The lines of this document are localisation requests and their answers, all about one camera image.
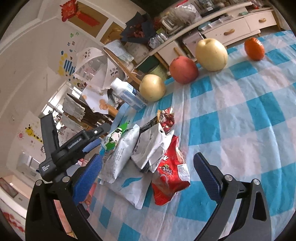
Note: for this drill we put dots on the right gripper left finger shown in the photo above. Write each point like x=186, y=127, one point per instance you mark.
x=42, y=220

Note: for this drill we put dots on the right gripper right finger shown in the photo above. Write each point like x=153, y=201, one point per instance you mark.
x=252, y=220

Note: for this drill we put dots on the white medicine box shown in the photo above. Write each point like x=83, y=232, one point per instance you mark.
x=116, y=161

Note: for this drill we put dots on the large white blue pouch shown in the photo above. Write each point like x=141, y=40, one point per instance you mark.
x=131, y=184

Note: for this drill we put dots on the white printed foil bag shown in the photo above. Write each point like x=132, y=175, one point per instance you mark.
x=151, y=146

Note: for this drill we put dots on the red snack wrapper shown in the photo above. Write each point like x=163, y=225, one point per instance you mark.
x=172, y=174

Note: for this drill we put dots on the dark striped snack packet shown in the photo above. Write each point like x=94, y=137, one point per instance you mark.
x=164, y=117

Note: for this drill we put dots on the pink plastic trash bucket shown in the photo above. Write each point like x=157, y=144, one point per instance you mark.
x=66, y=220

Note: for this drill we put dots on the dark wooden dining chair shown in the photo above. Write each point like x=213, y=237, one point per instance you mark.
x=78, y=113

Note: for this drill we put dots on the dining table with floral cloth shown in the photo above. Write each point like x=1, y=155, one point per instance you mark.
x=97, y=100

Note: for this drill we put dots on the white blue standing bottle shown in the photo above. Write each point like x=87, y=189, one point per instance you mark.
x=128, y=94

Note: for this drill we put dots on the white mesh food cover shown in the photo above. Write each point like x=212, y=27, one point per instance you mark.
x=97, y=69

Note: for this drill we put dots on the blue checkered tablecloth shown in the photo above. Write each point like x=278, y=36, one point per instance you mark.
x=242, y=119

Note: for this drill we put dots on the light wooden chair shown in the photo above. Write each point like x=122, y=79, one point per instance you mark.
x=117, y=52

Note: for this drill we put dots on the yellow pear left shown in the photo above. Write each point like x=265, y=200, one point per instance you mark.
x=152, y=88

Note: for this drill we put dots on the yellow pear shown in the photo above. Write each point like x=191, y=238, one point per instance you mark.
x=152, y=88
x=211, y=54

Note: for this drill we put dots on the green waste bin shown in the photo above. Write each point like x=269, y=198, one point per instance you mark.
x=160, y=71

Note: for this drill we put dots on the red chinese knot decoration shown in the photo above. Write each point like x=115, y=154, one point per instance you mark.
x=70, y=9

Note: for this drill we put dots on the red apple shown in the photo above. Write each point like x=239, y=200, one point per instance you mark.
x=183, y=70

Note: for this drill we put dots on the dark wrapped flower bouquet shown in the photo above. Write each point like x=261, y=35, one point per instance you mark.
x=139, y=29

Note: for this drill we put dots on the yellow pear right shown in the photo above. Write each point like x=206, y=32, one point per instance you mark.
x=211, y=54

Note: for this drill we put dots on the small orange tangerine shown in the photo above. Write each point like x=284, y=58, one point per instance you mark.
x=254, y=49

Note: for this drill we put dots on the electric kettle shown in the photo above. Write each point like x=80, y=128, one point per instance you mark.
x=171, y=24

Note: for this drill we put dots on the pink storage box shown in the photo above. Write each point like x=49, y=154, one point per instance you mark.
x=191, y=40

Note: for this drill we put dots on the clear plastic bag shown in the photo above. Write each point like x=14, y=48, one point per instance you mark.
x=187, y=13

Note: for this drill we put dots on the white tv cabinet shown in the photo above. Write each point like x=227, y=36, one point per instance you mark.
x=228, y=25

